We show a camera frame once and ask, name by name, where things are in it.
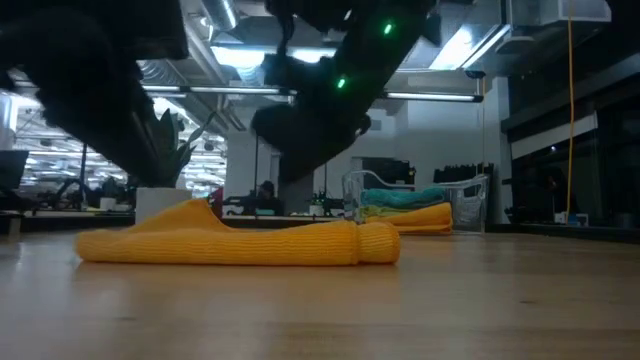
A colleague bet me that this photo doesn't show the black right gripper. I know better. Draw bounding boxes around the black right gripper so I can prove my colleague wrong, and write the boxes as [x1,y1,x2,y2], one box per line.
[249,54,374,184]

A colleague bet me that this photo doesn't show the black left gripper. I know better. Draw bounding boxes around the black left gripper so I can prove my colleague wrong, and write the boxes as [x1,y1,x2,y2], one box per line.
[0,9,174,188]

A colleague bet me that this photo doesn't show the green microfiber towel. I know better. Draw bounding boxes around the green microfiber towel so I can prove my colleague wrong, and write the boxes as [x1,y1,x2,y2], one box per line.
[358,204,407,219]

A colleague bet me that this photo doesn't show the teal microfiber towel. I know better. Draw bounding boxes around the teal microfiber towel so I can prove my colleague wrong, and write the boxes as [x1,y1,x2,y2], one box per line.
[359,186,449,210]

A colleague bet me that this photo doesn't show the orange microfiber towel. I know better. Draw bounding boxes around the orange microfiber towel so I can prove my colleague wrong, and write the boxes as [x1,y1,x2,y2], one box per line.
[367,201,454,236]
[74,198,402,267]

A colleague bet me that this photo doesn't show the green artificial plant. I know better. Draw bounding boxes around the green artificial plant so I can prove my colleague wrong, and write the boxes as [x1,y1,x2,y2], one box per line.
[148,108,217,189]

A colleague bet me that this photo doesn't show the white plant pot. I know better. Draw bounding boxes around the white plant pot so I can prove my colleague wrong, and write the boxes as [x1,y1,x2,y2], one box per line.
[134,187,194,225]

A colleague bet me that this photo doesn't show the person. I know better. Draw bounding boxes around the person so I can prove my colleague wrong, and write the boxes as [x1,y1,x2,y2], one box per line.
[254,180,285,217]

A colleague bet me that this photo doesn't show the dark monitor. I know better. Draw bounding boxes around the dark monitor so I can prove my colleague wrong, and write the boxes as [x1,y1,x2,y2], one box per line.
[0,149,30,192]

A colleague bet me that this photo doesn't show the clear plastic bin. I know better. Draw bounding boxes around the clear plastic bin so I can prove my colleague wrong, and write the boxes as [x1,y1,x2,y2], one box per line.
[342,169,490,235]

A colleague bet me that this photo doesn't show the black aluminium table frame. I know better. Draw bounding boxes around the black aluminium table frame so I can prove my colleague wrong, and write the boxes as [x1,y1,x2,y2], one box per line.
[0,209,352,236]

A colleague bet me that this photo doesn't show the yellow cable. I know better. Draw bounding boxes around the yellow cable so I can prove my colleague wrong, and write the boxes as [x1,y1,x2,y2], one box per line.
[566,14,577,219]

